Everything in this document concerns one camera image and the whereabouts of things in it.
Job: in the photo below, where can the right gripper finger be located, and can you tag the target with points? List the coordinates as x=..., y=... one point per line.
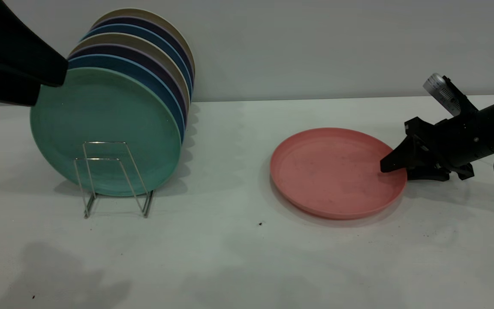
x=408, y=156
x=429, y=174

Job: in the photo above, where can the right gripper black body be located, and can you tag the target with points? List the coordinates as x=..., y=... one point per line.
x=457, y=141

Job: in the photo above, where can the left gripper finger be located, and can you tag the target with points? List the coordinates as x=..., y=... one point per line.
x=11, y=38
x=2, y=86

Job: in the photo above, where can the pink round plate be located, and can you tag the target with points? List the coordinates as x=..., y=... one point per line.
x=332, y=176

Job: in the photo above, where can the green round plate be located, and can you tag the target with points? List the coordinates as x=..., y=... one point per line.
x=101, y=128

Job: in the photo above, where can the beige round plate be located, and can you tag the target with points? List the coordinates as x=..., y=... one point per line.
x=144, y=12
x=127, y=39

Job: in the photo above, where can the blue round plate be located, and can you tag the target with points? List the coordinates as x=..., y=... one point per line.
x=140, y=31
x=148, y=76

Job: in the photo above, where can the purple round plate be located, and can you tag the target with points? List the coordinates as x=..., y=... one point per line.
x=144, y=61
x=148, y=23

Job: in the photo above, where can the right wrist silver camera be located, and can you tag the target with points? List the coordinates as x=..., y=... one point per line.
x=442, y=92

